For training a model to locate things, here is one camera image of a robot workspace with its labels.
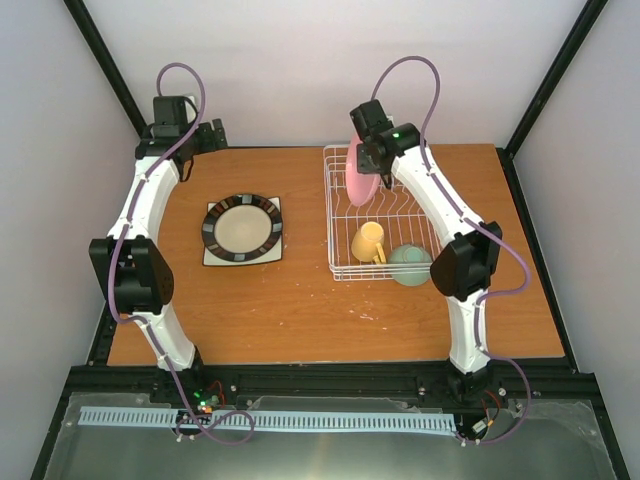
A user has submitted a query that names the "mint green bowl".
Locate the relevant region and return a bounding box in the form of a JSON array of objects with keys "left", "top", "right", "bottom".
[{"left": 388, "top": 244, "right": 432, "bottom": 287}]

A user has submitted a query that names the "dark striped rim plate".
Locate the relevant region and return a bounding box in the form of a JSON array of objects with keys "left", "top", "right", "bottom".
[{"left": 200, "top": 193, "right": 285, "bottom": 263}]

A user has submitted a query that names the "light blue cable duct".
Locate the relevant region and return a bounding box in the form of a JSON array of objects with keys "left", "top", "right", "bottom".
[{"left": 77, "top": 406, "right": 456, "bottom": 436}]

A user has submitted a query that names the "white square plate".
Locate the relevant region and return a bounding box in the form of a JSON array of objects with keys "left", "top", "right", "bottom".
[{"left": 201, "top": 196, "right": 285, "bottom": 267}]

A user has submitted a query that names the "pink plate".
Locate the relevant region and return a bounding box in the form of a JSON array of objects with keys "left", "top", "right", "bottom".
[{"left": 345, "top": 134, "right": 380, "bottom": 207}]

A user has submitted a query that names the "white wire dish rack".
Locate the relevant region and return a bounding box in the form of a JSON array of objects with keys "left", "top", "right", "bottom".
[{"left": 322, "top": 145, "right": 441, "bottom": 282}]

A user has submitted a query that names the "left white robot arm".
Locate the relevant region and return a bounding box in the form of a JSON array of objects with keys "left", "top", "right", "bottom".
[{"left": 89, "top": 95, "right": 226, "bottom": 403}]

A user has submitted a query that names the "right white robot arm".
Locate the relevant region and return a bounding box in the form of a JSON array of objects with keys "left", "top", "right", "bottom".
[{"left": 350, "top": 100, "right": 502, "bottom": 403}]

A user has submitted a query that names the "black aluminium frame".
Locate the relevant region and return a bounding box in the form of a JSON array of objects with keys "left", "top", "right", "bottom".
[{"left": 32, "top": 0, "right": 629, "bottom": 479}]

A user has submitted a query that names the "yellow mug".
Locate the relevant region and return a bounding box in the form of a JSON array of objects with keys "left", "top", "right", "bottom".
[{"left": 351, "top": 221, "right": 387, "bottom": 264}]

